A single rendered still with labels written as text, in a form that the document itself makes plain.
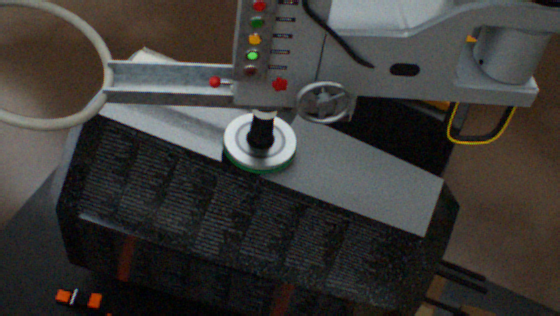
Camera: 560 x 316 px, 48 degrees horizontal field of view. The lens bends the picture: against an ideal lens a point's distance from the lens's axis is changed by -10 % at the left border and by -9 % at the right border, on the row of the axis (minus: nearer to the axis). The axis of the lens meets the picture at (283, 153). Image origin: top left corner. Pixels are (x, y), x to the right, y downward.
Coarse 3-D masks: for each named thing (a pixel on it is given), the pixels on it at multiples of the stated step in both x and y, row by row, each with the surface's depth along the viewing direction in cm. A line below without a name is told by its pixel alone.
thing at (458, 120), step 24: (360, 96) 255; (360, 120) 264; (384, 120) 257; (408, 120) 252; (432, 120) 246; (456, 120) 246; (384, 144) 267; (408, 144) 261; (432, 144) 254; (432, 168) 262
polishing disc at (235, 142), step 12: (240, 120) 206; (276, 120) 208; (228, 132) 203; (240, 132) 203; (276, 132) 205; (288, 132) 206; (228, 144) 200; (240, 144) 200; (276, 144) 202; (288, 144) 202; (240, 156) 197; (252, 156) 198; (264, 156) 198; (276, 156) 199; (288, 156) 199; (252, 168) 196; (264, 168) 196
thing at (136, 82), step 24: (120, 72) 184; (144, 72) 185; (168, 72) 186; (192, 72) 187; (216, 72) 187; (120, 96) 176; (144, 96) 177; (168, 96) 178; (192, 96) 178; (216, 96) 179
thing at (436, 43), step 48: (336, 0) 168; (384, 0) 170; (432, 0) 162; (480, 0) 156; (528, 0) 156; (336, 48) 164; (384, 48) 165; (432, 48) 165; (384, 96) 178; (432, 96) 179; (480, 96) 180; (528, 96) 181
